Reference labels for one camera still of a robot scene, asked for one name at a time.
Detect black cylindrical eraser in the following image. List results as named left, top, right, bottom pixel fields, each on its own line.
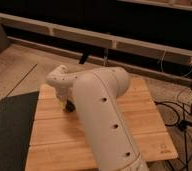
left=65, top=101, right=75, bottom=112

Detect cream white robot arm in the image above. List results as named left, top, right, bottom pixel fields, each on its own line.
left=46, top=65, right=149, bottom=171

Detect black shelf leg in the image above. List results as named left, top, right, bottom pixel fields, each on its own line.
left=79, top=51, right=90, bottom=64

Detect dark grey floor mat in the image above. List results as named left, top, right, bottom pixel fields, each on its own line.
left=0, top=91, right=39, bottom=171

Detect long white wooden shelf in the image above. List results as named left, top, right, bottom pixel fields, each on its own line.
left=0, top=13, right=192, bottom=65

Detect black floor cables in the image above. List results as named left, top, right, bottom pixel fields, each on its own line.
left=155, top=81, right=192, bottom=171

